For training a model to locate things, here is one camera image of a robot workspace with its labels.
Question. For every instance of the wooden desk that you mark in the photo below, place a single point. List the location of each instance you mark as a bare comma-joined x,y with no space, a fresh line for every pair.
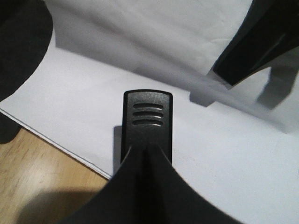
39,184

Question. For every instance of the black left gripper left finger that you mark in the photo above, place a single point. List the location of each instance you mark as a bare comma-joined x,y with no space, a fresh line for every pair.
26,28

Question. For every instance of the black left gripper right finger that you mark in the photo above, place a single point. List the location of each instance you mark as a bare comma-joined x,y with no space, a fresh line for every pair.
147,190

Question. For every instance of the white paper sheet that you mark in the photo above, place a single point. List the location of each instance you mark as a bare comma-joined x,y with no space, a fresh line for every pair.
189,107

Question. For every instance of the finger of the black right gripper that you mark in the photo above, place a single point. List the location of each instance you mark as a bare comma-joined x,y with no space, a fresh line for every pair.
270,28

